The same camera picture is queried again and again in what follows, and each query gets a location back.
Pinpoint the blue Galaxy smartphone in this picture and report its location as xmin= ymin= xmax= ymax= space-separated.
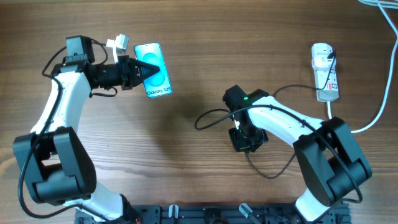
xmin=134 ymin=42 xmax=172 ymax=98

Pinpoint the black USB charger cable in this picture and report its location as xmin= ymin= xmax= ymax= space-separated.
xmin=244 ymin=47 xmax=337 ymax=180

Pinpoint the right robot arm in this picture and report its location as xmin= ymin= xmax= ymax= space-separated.
xmin=223 ymin=85 xmax=372 ymax=223

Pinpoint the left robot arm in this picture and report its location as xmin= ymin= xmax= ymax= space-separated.
xmin=12 ymin=34 xmax=160 ymax=223

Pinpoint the black charger plug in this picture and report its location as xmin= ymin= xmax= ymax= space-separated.
xmin=327 ymin=48 xmax=335 ymax=60

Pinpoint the white power strip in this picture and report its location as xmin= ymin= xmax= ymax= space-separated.
xmin=311 ymin=43 xmax=339 ymax=102

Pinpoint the left camera black cable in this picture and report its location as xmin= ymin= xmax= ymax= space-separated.
xmin=17 ymin=38 xmax=119 ymax=219

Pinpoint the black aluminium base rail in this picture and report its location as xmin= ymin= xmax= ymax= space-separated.
xmin=73 ymin=203 xmax=352 ymax=224

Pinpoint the white power strip cord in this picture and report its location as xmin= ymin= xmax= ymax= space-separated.
xmin=326 ymin=0 xmax=398 ymax=134

